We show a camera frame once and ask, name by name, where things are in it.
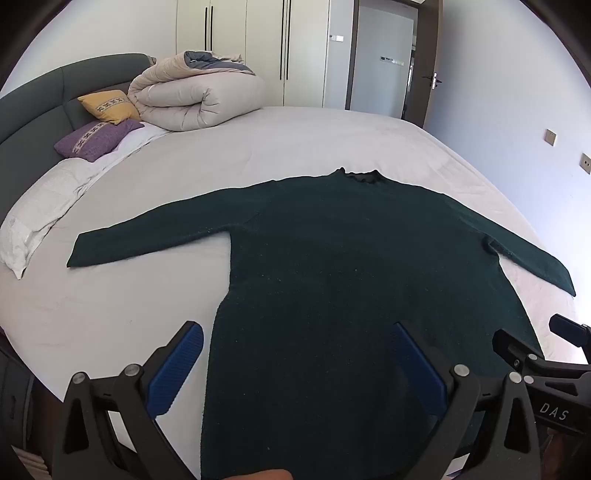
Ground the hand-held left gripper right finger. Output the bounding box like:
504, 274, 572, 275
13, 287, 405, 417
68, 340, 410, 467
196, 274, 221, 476
392, 320, 541, 480

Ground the folded beige duvet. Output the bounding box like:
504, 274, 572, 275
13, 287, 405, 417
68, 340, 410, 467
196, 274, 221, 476
128, 50, 266, 132

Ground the white pillow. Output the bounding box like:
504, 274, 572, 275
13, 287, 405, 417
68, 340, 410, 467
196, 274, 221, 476
0, 124, 171, 280

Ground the dark green sweater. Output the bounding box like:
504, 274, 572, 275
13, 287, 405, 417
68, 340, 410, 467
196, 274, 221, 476
67, 167, 577, 480

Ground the bed with white sheet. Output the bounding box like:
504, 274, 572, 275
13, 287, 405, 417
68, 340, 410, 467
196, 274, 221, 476
0, 106, 591, 480

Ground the yellow patterned pillow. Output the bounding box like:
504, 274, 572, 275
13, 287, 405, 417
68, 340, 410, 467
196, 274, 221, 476
78, 90, 141, 125

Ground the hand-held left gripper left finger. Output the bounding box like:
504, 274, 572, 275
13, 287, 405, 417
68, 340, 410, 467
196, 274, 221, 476
53, 320, 204, 480

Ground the purple patterned pillow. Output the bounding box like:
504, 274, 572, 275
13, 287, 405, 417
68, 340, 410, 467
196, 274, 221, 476
54, 119, 145, 162

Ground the grey upholstered headboard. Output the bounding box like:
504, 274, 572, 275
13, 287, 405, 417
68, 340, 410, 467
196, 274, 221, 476
0, 53, 158, 195

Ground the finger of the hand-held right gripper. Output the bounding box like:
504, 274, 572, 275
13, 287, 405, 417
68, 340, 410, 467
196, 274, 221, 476
492, 329, 546, 374
549, 314, 591, 347

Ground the white wardrobe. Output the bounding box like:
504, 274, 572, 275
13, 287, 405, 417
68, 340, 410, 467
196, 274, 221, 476
175, 0, 356, 112

